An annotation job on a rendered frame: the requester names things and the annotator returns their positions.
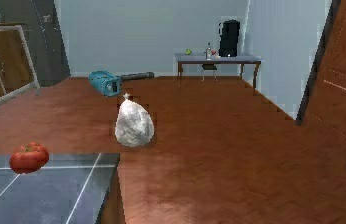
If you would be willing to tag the white tied garbage bag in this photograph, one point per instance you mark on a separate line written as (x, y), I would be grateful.
(133, 125)

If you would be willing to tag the small dark chair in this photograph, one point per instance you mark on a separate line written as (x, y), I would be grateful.
(209, 69)

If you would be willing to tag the green apple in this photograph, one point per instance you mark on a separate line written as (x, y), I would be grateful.
(188, 51)

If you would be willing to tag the grey top wooden leg table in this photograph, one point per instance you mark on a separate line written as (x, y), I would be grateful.
(217, 60)

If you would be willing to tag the clear glass bottle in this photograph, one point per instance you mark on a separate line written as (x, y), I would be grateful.
(208, 51)

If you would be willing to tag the teal handheld vacuum cleaner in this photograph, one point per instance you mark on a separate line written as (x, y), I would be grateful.
(109, 82)

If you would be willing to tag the small red fruit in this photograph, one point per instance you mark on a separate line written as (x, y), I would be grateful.
(213, 52)

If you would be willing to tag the black coffee machine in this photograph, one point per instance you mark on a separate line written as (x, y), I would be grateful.
(229, 38)

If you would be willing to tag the wooden counter with tiled top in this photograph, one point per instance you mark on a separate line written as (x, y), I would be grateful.
(47, 193)

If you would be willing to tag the red tomato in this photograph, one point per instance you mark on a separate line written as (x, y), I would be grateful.
(27, 159)

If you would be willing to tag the dark grey fridge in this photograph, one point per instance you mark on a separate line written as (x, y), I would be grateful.
(37, 40)

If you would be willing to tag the brown wooden room door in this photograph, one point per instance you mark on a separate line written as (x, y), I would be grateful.
(339, 73)

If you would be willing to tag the wooden cabinet with grey frame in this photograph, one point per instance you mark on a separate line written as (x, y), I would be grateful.
(4, 63)

